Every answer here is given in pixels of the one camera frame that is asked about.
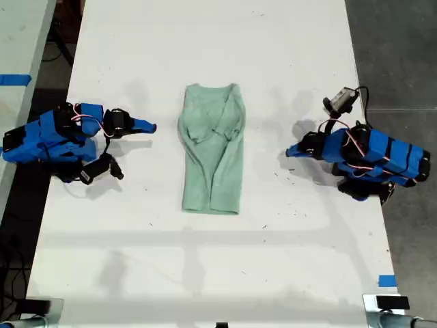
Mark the pale green T-shirt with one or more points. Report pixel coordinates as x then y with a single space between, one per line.
211 153

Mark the white side table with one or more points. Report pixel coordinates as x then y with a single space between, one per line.
20 41

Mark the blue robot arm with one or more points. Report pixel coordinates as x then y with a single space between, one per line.
389 153
51 143

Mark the black table leg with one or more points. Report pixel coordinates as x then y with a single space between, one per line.
63 48

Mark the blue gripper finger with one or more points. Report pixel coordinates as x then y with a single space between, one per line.
143 130
297 148
298 156
143 123

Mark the small blue tape piece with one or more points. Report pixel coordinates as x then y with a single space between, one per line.
387 281

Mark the grey metal tube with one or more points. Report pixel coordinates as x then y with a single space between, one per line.
20 323
396 322

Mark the black camera box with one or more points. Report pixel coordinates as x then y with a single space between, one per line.
99 169

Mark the black camera stalk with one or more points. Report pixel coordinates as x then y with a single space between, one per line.
106 145
330 124

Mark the small black box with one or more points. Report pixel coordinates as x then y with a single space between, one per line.
35 305
392 303

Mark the black clip at table edge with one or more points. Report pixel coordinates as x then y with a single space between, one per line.
222 325

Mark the silver camera box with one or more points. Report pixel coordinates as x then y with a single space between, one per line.
343 99

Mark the long blue tape strip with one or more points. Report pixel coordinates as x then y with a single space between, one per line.
13 79

